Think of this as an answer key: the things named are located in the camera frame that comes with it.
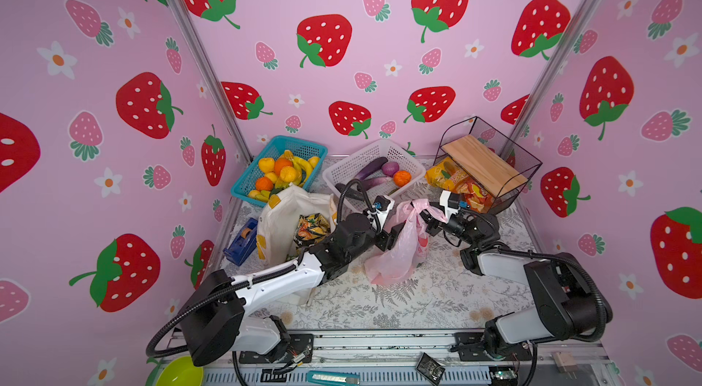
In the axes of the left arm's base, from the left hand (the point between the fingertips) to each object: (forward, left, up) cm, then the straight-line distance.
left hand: (395, 216), depth 75 cm
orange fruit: (+36, +43, -15) cm, 58 cm away
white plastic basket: (+32, +16, -15) cm, 39 cm away
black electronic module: (-34, -8, -20) cm, 40 cm away
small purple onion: (+35, -2, -17) cm, 39 cm away
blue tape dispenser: (0, +48, -17) cm, 51 cm away
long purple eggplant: (+36, +6, -19) cm, 41 cm away
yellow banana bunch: (+36, +34, -19) cm, 53 cm away
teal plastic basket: (+43, +47, -14) cm, 66 cm away
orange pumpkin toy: (+29, -6, -17) cm, 34 cm away
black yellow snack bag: (+1, +25, -9) cm, 27 cm away
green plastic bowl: (-35, +56, -21) cm, 70 cm away
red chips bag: (+17, -31, -12) cm, 37 cm away
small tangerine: (+25, +48, -16) cm, 56 cm away
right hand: (+3, -5, +2) cm, 6 cm away
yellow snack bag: (+30, -24, -15) cm, 41 cm away
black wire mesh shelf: (+29, -37, -6) cm, 48 cm away
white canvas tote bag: (+4, +37, -11) cm, 38 cm away
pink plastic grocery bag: (-11, 0, -8) cm, 14 cm away
